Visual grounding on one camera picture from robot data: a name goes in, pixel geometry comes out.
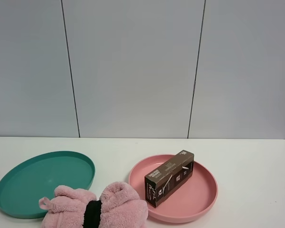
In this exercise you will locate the brown coffee box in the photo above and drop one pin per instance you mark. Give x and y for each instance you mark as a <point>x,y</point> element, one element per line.
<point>164,180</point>

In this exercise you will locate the pink fluffy towel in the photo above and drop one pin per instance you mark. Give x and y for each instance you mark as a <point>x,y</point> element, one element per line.
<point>119,206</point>

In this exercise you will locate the pink round plate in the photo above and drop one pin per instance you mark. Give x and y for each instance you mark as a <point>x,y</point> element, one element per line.
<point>190,202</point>

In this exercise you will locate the green round plate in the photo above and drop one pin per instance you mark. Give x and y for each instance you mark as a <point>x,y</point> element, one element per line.
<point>23,186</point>

